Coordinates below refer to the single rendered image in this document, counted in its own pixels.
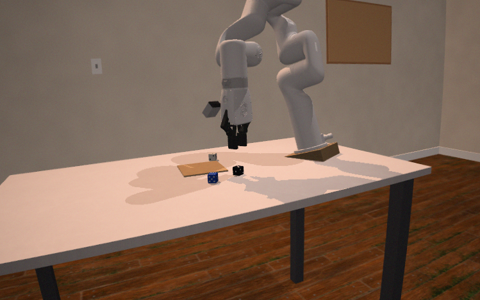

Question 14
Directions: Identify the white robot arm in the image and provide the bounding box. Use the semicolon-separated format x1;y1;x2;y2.
215;0;333;153

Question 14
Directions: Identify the beige die with black pips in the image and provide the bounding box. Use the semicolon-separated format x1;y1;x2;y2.
208;153;217;161

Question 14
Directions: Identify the brown mat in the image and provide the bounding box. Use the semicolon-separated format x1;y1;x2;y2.
177;161;228;177

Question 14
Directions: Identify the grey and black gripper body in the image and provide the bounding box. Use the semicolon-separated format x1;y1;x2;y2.
220;87;252;126

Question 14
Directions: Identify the blue die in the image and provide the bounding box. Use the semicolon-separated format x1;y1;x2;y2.
208;172;219;183

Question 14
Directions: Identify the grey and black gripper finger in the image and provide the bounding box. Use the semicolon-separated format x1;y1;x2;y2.
220;110;238;149
237;122;250;147

